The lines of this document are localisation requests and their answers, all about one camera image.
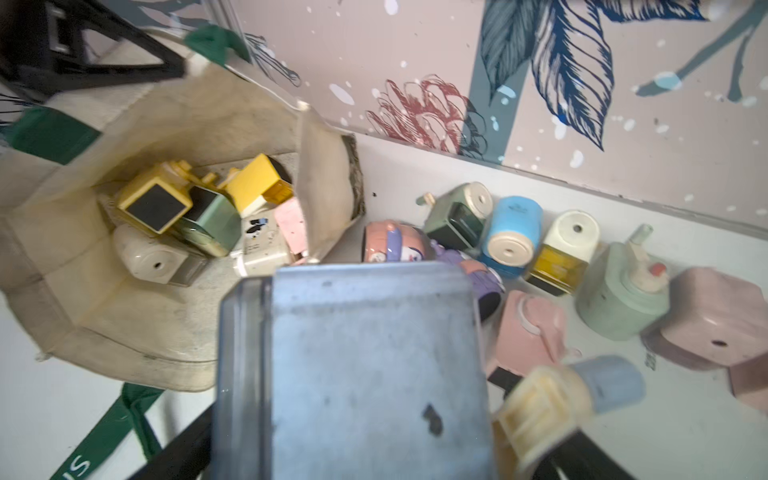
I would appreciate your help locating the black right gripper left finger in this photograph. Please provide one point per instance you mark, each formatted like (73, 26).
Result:
(187, 456)

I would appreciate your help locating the bright yellow sharpener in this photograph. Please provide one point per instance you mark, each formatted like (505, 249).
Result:
(260, 183)

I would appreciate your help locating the pink sharpener in bag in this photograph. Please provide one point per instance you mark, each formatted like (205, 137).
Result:
(291, 223)

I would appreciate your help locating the grey blue sharpener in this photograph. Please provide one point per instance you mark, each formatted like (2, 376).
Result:
(374, 371)

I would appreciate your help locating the pink face sharpener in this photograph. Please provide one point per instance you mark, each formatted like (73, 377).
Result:
(392, 241)

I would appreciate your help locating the green sharpener in bag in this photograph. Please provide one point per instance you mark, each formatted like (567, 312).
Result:
(212, 224)

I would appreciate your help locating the purple sharpener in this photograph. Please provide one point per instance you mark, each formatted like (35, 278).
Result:
(488, 288)

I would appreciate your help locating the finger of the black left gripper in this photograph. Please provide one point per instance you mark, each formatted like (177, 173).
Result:
(43, 49)

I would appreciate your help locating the cream white sharpener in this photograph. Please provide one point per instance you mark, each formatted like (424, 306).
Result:
(162, 260)

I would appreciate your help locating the pale green sharpener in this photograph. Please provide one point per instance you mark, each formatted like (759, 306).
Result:
(625, 290)

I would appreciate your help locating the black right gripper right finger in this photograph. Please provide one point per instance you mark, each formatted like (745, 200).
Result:
(570, 456)

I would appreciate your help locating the yellow black square sharpener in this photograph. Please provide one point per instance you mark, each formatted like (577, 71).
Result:
(160, 195)

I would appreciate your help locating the pink square sharpener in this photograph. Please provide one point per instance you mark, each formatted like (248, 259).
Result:
(749, 382)

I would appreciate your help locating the white speckled sharpener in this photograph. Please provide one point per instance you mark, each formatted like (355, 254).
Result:
(262, 249)

